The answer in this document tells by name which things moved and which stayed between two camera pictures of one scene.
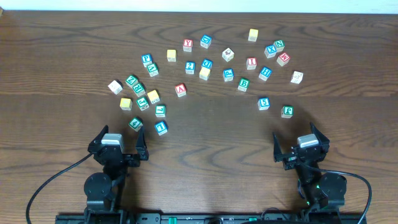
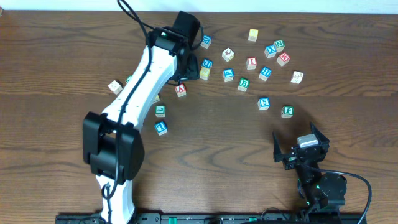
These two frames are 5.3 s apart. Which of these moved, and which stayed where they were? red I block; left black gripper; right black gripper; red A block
Moved: left black gripper
Stayed: red A block; right black gripper; red I block
